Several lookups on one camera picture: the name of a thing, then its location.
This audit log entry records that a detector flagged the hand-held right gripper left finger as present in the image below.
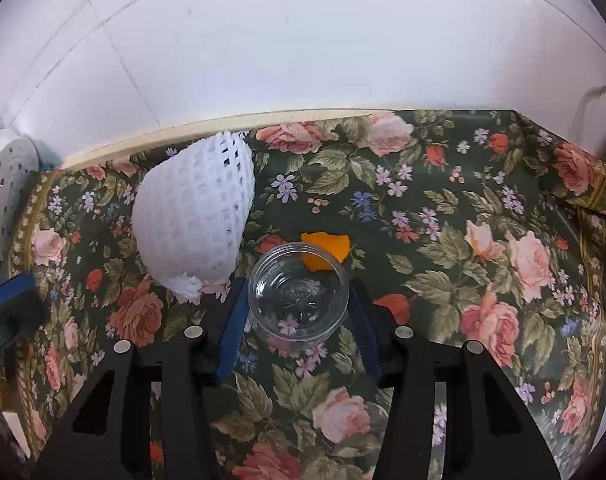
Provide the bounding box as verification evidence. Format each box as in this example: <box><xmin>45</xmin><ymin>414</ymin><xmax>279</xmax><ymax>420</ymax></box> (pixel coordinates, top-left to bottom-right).
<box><xmin>33</xmin><ymin>279</ymin><xmax>247</xmax><ymax>480</ymax></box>

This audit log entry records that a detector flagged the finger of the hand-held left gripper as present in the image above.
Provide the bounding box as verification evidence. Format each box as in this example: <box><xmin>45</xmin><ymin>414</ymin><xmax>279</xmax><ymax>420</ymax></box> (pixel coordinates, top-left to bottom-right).
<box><xmin>0</xmin><ymin>273</ymin><xmax>46</xmax><ymax>361</ymax></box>

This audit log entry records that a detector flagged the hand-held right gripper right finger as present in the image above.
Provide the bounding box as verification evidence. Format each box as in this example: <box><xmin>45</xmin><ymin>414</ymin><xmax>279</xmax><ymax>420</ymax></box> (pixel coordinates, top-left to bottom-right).
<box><xmin>349</xmin><ymin>279</ymin><xmax>561</xmax><ymax>480</ymax></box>

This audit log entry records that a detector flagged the clear glass jar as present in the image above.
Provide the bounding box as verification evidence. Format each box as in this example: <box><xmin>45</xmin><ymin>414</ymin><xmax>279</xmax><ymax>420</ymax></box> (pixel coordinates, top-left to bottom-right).
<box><xmin>248</xmin><ymin>242</ymin><xmax>352</xmax><ymax>347</ymax></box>

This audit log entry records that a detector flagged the orange peel piece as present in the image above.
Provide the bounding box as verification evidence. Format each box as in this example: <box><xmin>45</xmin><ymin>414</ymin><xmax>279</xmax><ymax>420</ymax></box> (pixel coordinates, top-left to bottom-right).
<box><xmin>301</xmin><ymin>231</ymin><xmax>354</xmax><ymax>272</ymax></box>

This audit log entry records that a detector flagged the green floral tablecloth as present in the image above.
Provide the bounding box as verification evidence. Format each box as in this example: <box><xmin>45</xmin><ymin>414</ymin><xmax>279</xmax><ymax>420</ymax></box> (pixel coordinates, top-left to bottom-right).
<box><xmin>3</xmin><ymin>109</ymin><xmax>606</xmax><ymax>480</ymax></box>

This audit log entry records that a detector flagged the white perforated round plate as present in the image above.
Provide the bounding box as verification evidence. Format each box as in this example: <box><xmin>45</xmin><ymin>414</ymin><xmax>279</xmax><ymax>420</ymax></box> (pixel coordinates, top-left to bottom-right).
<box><xmin>0</xmin><ymin>128</ymin><xmax>40</xmax><ymax>262</ymax></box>

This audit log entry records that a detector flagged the white foam fruit net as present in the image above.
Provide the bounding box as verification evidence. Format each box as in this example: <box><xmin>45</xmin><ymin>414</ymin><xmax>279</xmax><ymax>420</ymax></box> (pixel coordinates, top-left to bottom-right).
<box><xmin>131</xmin><ymin>130</ymin><xmax>256</xmax><ymax>304</ymax></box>

